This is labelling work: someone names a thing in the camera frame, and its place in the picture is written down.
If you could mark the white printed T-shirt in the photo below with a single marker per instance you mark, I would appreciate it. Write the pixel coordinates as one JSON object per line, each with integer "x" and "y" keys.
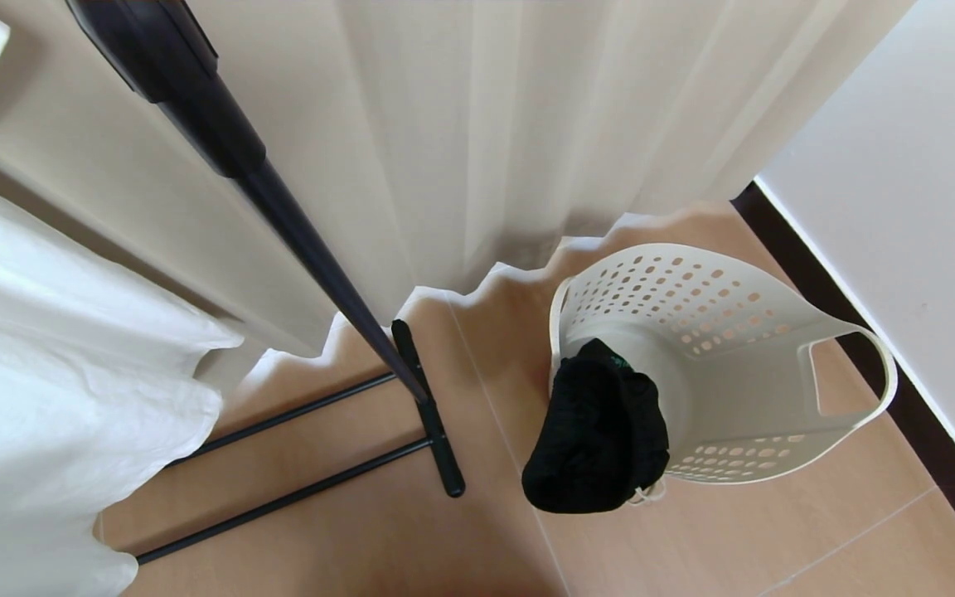
{"x": 46, "y": 373}

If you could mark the white laundry basket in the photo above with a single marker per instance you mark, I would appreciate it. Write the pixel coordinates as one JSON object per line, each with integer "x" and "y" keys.
{"x": 734, "y": 390}

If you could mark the black clothes rack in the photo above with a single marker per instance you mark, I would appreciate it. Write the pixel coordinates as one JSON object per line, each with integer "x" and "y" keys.
{"x": 204, "y": 108}

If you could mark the beige curtain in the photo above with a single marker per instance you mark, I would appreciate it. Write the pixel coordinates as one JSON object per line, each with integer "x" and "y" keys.
{"x": 486, "y": 124}

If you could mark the black garment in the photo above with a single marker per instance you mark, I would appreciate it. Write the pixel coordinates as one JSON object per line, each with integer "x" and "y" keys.
{"x": 593, "y": 431}

